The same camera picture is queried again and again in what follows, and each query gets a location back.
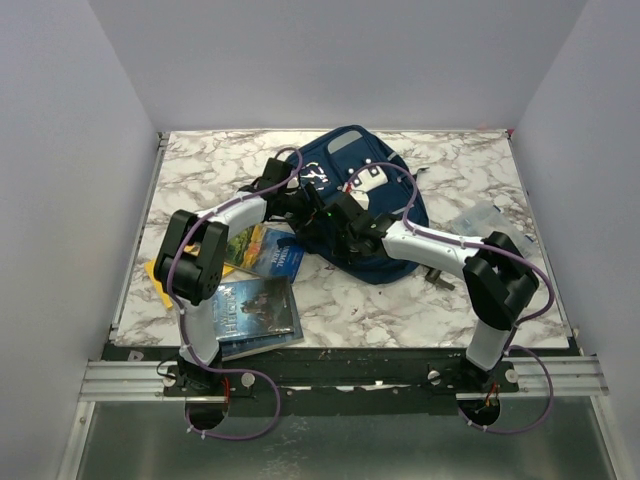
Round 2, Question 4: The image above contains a dark book underneath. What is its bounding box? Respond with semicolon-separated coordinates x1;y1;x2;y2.
220;300;304;361

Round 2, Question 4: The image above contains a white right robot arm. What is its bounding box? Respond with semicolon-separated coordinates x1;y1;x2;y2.
322;193;539;392

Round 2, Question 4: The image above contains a yellow notebook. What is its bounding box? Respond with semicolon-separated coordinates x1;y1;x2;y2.
144;260;236;311

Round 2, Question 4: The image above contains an aluminium rail frame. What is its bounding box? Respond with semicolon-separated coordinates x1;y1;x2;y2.
54;131;621;480

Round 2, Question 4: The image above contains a navy blue student backpack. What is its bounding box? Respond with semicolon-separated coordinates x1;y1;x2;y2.
287;125;418;285

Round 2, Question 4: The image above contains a steel clamp handle tool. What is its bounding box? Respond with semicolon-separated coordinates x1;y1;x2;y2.
425;268;455;291

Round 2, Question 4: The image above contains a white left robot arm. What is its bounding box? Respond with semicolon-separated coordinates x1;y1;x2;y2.
154;147;304;395

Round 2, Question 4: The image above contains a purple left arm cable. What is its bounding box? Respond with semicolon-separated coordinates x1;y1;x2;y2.
167;146;305;442

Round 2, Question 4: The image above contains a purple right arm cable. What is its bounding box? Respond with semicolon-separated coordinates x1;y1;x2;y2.
344;167;556;435

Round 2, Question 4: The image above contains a Wuthering Heights dark book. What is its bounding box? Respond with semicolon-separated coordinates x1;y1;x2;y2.
212;277;294;343

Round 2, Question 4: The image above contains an Animal Farm blue book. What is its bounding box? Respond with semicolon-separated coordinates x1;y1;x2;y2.
225;225;305;283

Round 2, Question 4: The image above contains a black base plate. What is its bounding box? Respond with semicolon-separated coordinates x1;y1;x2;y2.
81;347;602;417

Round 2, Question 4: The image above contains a clear plastic organizer box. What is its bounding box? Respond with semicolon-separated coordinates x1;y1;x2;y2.
451;201;537;258

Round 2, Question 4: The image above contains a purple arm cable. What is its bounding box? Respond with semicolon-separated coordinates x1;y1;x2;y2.
344;167;556;435
167;146;305;442

